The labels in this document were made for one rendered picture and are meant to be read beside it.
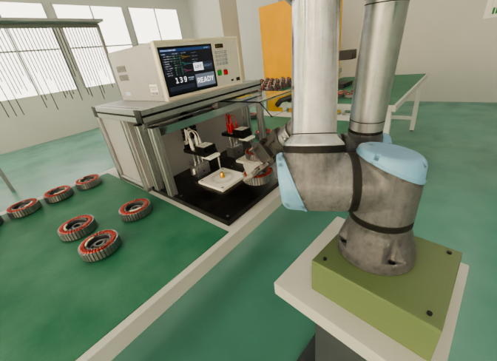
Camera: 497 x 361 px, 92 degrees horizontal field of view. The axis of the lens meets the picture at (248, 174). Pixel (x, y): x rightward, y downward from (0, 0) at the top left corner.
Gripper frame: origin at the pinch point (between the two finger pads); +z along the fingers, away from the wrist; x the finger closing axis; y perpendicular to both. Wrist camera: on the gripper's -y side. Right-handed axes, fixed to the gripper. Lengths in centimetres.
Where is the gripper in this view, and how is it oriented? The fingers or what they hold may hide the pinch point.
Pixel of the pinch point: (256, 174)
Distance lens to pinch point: 88.5
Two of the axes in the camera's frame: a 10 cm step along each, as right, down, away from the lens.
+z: -5.0, 4.4, 7.5
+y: -5.9, -8.0, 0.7
